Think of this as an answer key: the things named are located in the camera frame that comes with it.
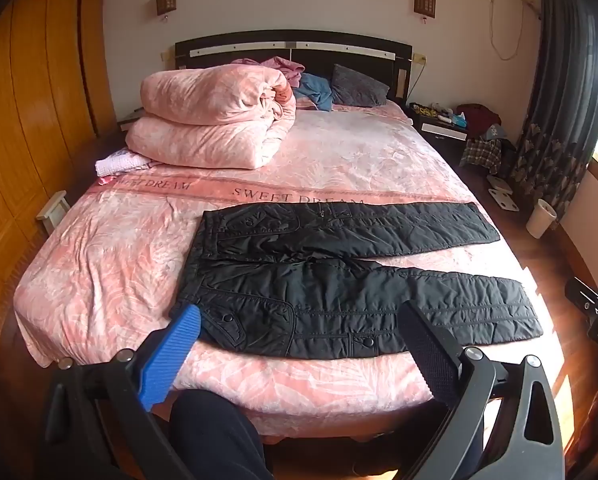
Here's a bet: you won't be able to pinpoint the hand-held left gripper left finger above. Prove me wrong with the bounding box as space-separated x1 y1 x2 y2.
41 304 202 480

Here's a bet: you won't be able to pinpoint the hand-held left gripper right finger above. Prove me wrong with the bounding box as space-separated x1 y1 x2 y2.
397 301 566 480

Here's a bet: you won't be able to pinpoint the black quilted pants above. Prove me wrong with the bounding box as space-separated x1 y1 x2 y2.
169 201 544 361

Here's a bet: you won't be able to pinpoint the person's leg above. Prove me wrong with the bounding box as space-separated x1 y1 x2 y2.
166 390 274 480

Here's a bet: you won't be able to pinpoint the white waste bin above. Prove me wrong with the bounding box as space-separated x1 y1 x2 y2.
525 198 558 239

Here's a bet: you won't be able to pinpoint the small white stool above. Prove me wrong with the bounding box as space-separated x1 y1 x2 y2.
35 190 72 233

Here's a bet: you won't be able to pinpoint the folded white pink towel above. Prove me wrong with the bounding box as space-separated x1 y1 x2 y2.
95 152 152 177

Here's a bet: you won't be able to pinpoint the plaid garment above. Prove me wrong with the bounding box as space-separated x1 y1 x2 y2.
460 137 502 167

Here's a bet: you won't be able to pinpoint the bed with pink sheet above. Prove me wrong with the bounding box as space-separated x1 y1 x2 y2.
15 100 574 441

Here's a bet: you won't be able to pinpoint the dark nightstand with white drawer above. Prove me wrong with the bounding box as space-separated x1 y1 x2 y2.
409 102 472 143

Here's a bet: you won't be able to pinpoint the dark red garment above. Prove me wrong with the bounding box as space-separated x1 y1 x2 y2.
456 103 502 136

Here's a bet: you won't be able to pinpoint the dark patterned curtain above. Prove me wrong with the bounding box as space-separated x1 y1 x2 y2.
509 0 598 216

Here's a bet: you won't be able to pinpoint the folded pink duvet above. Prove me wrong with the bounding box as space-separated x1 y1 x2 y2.
125 65 298 170

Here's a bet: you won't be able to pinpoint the wooden wardrobe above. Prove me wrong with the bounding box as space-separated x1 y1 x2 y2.
0 0 117 361

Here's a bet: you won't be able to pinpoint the grey pillow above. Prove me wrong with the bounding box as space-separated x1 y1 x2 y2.
330 64 390 107

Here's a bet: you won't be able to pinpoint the blue crumpled garment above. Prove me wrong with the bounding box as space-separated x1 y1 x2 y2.
294 72 337 111

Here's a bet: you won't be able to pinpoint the pink crumpled garment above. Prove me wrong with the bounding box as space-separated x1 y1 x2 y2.
231 56 306 88

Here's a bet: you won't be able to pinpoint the dark wooden headboard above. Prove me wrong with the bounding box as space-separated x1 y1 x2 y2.
175 30 414 106

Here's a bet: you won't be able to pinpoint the white wall cable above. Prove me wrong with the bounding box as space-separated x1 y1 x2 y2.
489 0 524 61

